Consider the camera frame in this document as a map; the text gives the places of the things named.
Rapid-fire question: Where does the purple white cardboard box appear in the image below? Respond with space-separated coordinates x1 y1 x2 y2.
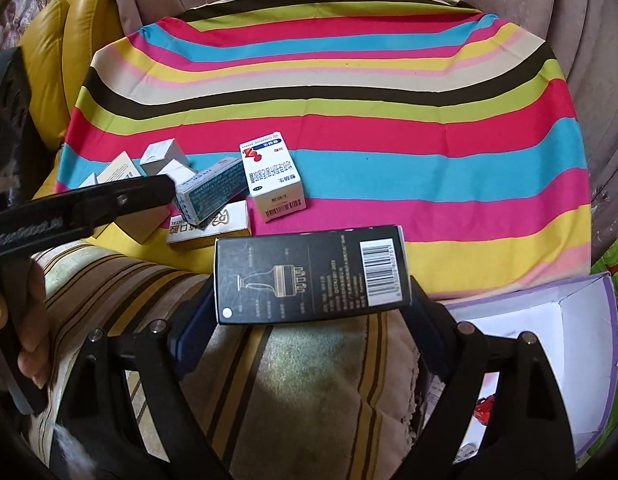
441 270 618 461

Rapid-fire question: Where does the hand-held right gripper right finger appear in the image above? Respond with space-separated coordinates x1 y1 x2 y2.
409 275 574 480

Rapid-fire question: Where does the white red-blue label medicine box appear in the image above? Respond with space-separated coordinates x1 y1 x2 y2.
239 131 308 224

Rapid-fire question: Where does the beige topped small box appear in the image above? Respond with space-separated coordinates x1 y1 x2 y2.
96 151 142 186

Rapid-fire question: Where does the beige striped velvet cushion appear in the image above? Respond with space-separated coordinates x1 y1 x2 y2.
32 240 484 480

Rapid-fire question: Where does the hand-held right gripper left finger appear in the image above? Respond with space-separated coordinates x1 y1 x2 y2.
54 280 230 480

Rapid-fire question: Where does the teal green small box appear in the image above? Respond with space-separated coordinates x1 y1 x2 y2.
173 156 249 224

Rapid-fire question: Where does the person's left hand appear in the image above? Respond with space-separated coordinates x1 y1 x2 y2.
0 261 58 387

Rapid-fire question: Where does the yellow leather cushion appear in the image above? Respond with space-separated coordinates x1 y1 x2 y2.
19 0 125 196

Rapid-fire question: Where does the plain white cardboard box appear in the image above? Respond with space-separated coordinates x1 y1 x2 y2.
120 206 170 242

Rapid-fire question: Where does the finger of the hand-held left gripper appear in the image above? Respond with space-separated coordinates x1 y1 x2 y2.
59 174 178 233

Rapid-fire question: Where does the black glossy garment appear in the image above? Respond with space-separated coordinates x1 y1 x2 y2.
0 49 37 201

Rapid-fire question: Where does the black box with barcode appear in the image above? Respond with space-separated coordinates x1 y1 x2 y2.
213 225 414 325

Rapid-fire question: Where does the rainbow striped cloth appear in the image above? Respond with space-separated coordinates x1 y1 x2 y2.
54 7 594 301

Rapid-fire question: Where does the white box with yellow edge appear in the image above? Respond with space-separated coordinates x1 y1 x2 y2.
166 201 252 251

